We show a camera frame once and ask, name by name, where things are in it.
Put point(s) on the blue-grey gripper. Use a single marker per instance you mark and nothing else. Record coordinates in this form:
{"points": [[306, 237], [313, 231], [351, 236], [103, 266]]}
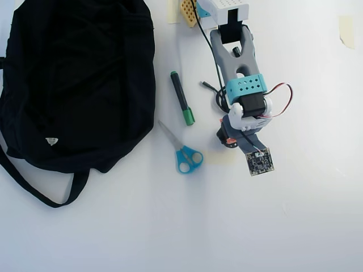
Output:
{"points": [[226, 135]]}

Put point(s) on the white grey teal robot arm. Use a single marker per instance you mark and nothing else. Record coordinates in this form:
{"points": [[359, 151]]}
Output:
{"points": [[246, 88]]}

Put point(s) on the black fabric bag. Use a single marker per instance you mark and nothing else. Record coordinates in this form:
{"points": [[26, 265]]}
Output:
{"points": [[71, 85]]}

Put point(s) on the square masking tape patch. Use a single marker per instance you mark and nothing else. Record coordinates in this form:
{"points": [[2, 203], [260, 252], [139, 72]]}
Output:
{"points": [[215, 160]]}

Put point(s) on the black marker with green cap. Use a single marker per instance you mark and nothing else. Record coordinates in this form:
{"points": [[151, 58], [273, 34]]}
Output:
{"points": [[179, 93]]}

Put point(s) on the yellow perforated base block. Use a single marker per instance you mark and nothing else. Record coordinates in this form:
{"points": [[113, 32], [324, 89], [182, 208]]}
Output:
{"points": [[187, 12]]}

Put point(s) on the long masking tape strip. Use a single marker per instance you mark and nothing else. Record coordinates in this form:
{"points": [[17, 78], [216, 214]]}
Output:
{"points": [[173, 14]]}

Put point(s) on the torn masking tape strip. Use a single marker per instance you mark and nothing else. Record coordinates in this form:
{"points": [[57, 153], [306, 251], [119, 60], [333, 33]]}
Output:
{"points": [[346, 31]]}

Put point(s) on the bare camera circuit board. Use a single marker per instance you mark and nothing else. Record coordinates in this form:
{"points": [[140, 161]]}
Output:
{"points": [[259, 161]]}

